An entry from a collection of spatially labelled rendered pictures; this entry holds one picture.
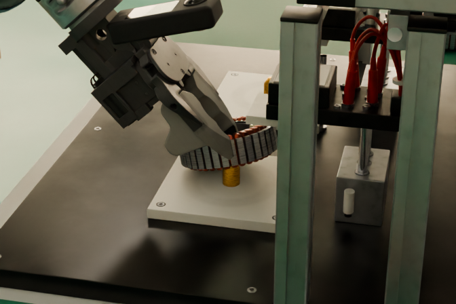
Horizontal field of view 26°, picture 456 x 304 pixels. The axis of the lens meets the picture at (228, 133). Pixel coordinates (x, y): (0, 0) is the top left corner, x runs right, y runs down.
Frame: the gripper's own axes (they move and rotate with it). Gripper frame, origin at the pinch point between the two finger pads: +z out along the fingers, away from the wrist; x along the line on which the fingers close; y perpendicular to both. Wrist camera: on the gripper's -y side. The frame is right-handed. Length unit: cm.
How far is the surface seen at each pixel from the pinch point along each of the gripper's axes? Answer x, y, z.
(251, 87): -27.1, 5.7, 2.1
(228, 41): -52, 14, -2
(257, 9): -69, 12, -1
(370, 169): 1.2, -10.0, 11.4
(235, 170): 0.1, 2.3, 3.1
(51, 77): -200, 131, -10
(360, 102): 0.6, -13.9, 4.9
